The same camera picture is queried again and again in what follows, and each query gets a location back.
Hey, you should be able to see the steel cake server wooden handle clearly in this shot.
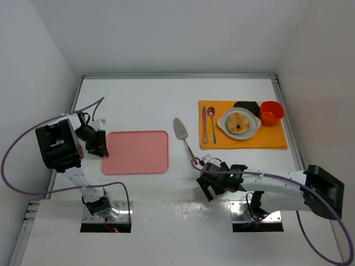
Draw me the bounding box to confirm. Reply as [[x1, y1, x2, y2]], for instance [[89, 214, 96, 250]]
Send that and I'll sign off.
[[173, 117, 198, 165]]

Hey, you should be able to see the golden bread roll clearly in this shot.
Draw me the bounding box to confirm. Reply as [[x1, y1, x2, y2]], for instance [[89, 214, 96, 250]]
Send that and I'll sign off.
[[226, 113, 250, 135]]

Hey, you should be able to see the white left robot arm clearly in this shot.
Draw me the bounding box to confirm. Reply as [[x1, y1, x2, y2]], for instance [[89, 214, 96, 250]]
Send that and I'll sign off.
[[35, 112, 119, 221]]

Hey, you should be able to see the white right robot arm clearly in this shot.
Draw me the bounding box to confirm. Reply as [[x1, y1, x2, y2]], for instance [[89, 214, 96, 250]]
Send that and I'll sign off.
[[197, 162, 344, 220]]

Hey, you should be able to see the pink plastic tray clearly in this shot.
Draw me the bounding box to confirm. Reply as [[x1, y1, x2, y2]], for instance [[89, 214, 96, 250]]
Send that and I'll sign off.
[[102, 130, 169, 175]]

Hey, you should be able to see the iridescent table knife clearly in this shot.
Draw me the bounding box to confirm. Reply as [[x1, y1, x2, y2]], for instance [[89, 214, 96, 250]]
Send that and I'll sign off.
[[202, 106, 209, 144]]

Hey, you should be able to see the orange cloth placemat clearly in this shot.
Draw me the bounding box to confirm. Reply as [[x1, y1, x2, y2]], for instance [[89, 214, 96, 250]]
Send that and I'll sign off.
[[199, 100, 287, 150]]

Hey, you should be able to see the iridescent spoon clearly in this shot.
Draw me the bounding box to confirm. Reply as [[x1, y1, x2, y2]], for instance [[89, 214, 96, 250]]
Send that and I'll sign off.
[[207, 106, 217, 144]]

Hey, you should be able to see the black coaster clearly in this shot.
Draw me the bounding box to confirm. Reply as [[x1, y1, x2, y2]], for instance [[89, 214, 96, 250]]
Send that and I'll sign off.
[[233, 101, 260, 117]]

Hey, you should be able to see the orange plastic cup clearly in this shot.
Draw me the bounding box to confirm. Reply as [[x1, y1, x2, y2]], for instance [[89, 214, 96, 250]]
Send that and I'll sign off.
[[259, 101, 285, 126]]

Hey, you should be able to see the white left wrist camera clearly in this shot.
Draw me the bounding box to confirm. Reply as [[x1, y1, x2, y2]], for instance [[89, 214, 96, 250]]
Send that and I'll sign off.
[[90, 119, 107, 131]]

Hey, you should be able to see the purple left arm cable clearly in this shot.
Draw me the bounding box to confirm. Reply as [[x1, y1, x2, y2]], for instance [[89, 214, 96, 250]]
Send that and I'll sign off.
[[0, 96, 132, 224]]

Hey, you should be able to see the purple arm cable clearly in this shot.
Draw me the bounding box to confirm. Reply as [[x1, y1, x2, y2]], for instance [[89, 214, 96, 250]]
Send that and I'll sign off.
[[0, 96, 132, 224], [191, 157, 352, 264]]

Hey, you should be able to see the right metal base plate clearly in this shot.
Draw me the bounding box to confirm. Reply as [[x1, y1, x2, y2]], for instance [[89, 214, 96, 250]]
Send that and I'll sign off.
[[230, 201, 282, 224]]

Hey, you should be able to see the metal base plate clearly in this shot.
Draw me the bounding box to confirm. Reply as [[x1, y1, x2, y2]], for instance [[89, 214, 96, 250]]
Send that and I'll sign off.
[[82, 201, 133, 224], [230, 201, 282, 224]]

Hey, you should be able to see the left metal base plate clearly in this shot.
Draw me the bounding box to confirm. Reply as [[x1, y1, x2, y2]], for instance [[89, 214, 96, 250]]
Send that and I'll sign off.
[[82, 201, 133, 224]]

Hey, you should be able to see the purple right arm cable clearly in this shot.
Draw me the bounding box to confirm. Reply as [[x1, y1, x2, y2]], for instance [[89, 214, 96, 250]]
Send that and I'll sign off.
[[191, 157, 352, 264]]

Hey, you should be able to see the aluminium table frame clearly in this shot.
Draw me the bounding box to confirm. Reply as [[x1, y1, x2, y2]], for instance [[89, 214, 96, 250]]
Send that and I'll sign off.
[[22, 76, 321, 265]]

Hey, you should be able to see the white plate with handles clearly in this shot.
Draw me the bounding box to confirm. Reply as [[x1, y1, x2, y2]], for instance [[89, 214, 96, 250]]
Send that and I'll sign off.
[[217, 108, 261, 141]]

